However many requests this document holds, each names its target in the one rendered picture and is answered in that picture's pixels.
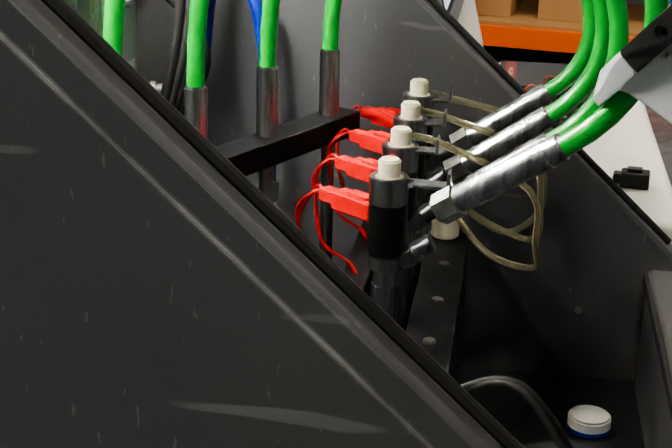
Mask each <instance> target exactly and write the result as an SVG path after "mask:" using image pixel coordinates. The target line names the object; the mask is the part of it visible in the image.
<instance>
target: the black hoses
mask: <svg viewBox="0 0 672 448"><path fill-rule="evenodd" d="M165 1H167V2H168V3H169V4H170V5H171V6H172V8H173V9H174V20H173V28H172V37H171V44H170V50H169V56H168V62H167V67H166V72H165V76H164V81H163V86H162V90H161V95H162V96H163V97H164V98H165V99H166V100H167V101H168V102H169V103H170V104H172V105H173V106H174V107H175V108H176V109H177V110H178V111H180V108H181V104H182V101H183V98H184V87H185V86H186V76H187V36H188V21H189V7H190V0H188V5H187V8H186V7H185V3H186V0H165ZM183 25H184V28H183ZM210 67H211V51H210V48H209V45H208V42H207V39H206V43H205V82H206V80H207V78H208V74H209V71H210Z"/></svg>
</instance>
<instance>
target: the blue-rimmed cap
mask: <svg viewBox="0 0 672 448"><path fill-rule="evenodd" d="M566 427H567V429H568V430H569V431H570V432H571V433H573V434H574V435H577V436H579V437H583V438H588V439H598V438H603V437H606V436H608V435H609V434H610V432H611V415H610V414H609V413H608V412H607V411H606V410H604V409H602V408H600V407H597V406H593V405H578V406H575V407H573V408H571V409H570V410H569V411H568V418H567V422H566Z"/></svg>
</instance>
